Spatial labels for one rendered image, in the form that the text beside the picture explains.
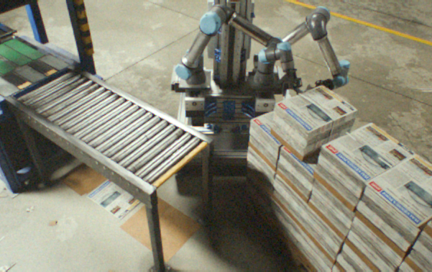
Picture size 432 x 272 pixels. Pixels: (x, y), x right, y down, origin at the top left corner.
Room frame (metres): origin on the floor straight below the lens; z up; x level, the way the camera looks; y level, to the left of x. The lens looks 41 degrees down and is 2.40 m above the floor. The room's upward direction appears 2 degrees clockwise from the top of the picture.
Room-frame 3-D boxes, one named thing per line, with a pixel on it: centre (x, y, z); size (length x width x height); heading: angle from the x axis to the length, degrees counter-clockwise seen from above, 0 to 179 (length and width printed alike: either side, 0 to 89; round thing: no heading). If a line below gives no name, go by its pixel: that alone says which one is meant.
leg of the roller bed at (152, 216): (1.36, 0.37, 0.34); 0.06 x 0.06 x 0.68; 55
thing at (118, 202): (1.96, 0.79, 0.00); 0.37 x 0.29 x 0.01; 55
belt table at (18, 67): (2.52, 1.58, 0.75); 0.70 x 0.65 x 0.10; 55
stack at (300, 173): (1.56, -0.66, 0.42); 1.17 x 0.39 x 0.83; 34
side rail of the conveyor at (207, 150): (2.14, 0.60, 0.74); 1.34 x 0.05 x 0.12; 55
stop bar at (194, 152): (1.54, 0.21, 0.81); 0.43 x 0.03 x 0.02; 145
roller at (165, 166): (1.60, 0.27, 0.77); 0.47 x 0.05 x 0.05; 145
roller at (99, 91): (2.09, 0.96, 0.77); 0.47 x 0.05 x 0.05; 145
